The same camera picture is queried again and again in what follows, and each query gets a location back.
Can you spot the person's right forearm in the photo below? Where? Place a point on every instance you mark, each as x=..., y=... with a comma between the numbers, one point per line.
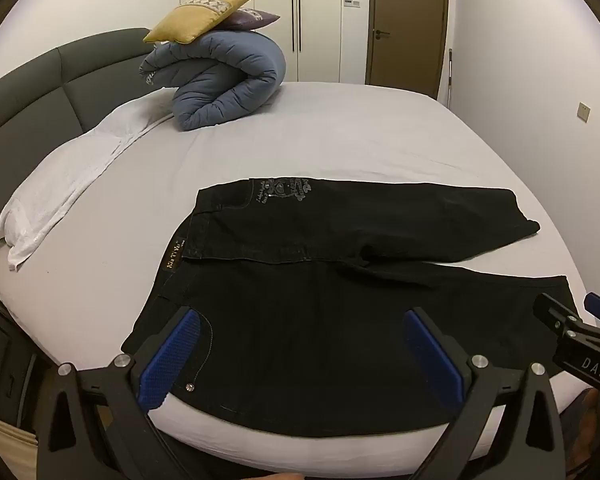
x=592, y=425

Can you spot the brown door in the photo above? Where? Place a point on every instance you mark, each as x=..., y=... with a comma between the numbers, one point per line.
x=405, y=25

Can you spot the purple pillow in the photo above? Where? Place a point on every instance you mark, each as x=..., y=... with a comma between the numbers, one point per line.
x=252, y=18

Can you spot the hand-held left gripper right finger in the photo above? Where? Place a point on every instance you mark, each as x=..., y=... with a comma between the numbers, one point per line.
x=432, y=360

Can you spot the black pants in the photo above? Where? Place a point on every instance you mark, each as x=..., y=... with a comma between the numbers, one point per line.
x=305, y=310

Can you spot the grey upholstered headboard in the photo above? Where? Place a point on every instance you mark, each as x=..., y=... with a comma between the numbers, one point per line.
x=30, y=90

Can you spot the beige wall socket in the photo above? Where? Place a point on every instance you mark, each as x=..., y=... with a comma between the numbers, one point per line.
x=584, y=111

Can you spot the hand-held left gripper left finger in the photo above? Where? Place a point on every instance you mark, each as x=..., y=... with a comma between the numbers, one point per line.
x=172, y=360

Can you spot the dark nightstand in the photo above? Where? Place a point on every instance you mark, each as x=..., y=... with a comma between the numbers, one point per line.
x=5, y=360

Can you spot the white folded blanket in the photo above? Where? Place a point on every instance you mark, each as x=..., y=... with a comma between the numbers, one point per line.
x=70, y=175

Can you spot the bed with white sheet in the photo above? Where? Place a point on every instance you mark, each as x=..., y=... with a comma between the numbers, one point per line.
x=330, y=135

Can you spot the yellow pillow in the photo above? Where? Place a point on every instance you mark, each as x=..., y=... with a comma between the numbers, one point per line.
x=200, y=15

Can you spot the rolled blue duvet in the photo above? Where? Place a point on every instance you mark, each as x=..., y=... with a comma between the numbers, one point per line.
x=230, y=75

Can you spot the white wardrobe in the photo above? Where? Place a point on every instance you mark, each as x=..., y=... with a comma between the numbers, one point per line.
x=275, y=10

